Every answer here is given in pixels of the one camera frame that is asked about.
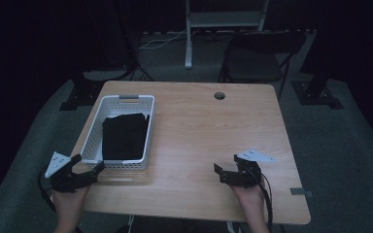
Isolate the black folding chair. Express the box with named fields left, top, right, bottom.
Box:
left=218, top=30, right=307, bottom=100

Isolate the grey metal stand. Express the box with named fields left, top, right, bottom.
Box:
left=185, top=0, right=270, bottom=70

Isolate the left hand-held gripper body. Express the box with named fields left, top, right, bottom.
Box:
left=44, top=151, right=99, bottom=194

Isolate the white floor cable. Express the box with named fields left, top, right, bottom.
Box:
left=138, top=29, right=198, bottom=50

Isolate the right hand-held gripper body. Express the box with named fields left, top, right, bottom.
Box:
left=218, top=149, right=277, bottom=189

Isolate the person's left hand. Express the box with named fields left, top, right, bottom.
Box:
left=51, top=184, right=91, bottom=224

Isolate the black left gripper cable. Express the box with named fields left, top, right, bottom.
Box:
left=37, top=167, right=58, bottom=214

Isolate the white plastic basket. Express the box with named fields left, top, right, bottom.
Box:
left=79, top=94, right=155, bottom=171

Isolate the grey tape piece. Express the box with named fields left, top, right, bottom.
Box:
left=289, top=186, right=315, bottom=199

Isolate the person's right hand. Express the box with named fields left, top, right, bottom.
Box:
left=228, top=179, right=267, bottom=215

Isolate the black stand with base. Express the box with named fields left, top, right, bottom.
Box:
left=59, top=0, right=138, bottom=112
left=290, top=0, right=345, bottom=111

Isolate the black cloth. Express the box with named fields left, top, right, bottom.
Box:
left=101, top=112, right=151, bottom=162

